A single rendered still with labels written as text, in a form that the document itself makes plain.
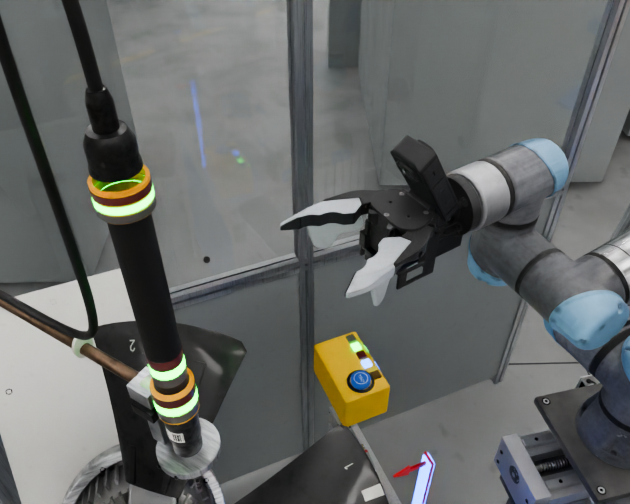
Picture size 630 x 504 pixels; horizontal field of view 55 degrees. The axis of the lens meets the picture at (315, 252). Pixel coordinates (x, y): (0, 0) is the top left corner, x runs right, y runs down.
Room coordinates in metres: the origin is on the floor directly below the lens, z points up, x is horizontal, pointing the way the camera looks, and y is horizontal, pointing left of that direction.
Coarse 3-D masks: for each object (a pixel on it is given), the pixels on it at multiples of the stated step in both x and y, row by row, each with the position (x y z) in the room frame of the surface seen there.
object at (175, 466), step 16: (144, 368) 0.39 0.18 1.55; (128, 384) 0.37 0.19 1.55; (144, 400) 0.36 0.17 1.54; (144, 416) 0.36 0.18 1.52; (160, 432) 0.35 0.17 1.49; (208, 432) 0.37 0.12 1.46; (160, 448) 0.35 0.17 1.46; (208, 448) 0.35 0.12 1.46; (160, 464) 0.33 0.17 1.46; (176, 464) 0.33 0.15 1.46; (192, 464) 0.33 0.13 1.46; (208, 464) 0.33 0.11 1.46
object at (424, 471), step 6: (420, 468) 0.50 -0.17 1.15; (426, 468) 0.49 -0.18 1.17; (420, 474) 0.50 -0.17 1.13; (426, 474) 0.49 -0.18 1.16; (420, 480) 0.49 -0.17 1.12; (426, 480) 0.48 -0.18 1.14; (420, 486) 0.49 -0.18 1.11; (414, 492) 0.50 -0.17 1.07; (420, 492) 0.49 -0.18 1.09; (414, 498) 0.50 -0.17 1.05; (420, 498) 0.49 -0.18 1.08
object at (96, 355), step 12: (0, 300) 0.49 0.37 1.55; (12, 312) 0.48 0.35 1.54; (36, 324) 0.46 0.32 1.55; (60, 336) 0.44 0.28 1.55; (84, 348) 0.42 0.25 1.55; (96, 348) 0.42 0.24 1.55; (96, 360) 0.41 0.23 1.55; (108, 360) 0.40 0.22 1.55; (120, 372) 0.39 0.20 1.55; (132, 372) 0.39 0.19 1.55
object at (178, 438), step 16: (96, 96) 0.35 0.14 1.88; (96, 112) 0.35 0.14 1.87; (112, 112) 0.35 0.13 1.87; (96, 128) 0.35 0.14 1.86; (112, 128) 0.35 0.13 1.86; (128, 128) 0.36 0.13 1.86; (96, 144) 0.34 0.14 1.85; (112, 144) 0.34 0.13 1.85; (128, 144) 0.35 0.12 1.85; (96, 160) 0.34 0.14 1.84; (112, 160) 0.34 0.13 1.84; (128, 160) 0.35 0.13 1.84; (96, 176) 0.34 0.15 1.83; (112, 176) 0.34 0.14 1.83; (128, 176) 0.34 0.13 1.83; (176, 432) 0.34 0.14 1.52; (192, 432) 0.34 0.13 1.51; (176, 448) 0.34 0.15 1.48; (192, 448) 0.34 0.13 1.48
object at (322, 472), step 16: (336, 432) 0.53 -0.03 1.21; (320, 448) 0.50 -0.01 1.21; (336, 448) 0.50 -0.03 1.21; (352, 448) 0.50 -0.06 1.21; (288, 464) 0.48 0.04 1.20; (304, 464) 0.48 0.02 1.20; (320, 464) 0.48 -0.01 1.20; (336, 464) 0.48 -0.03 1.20; (368, 464) 0.48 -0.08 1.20; (272, 480) 0.46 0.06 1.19; (288, 480) 0.45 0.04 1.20; (304, 480) 0.45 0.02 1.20; (320, 480) 0.45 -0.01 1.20; (336, 480) 0.45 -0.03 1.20; (352, 480) 0.46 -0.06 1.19; (368, 480) 0.46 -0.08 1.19; (256, 496) 0.43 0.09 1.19; (272, 496) 0.43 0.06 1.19; (288, 496) 0.43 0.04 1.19; (304, 496) 0.43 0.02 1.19; (320, 496) 0.43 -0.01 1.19; (336, 496) 0.43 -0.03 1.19; (352, 496) 0.43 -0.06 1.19; (384, 496) 0.44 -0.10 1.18
